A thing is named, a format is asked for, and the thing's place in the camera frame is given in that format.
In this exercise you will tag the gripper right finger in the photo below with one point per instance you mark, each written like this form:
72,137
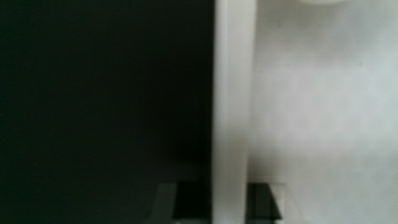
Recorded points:
271,208

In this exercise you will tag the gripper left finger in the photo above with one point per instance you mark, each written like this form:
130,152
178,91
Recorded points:
182,204

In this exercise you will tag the white desk top tray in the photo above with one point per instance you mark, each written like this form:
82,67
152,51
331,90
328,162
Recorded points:
306,109

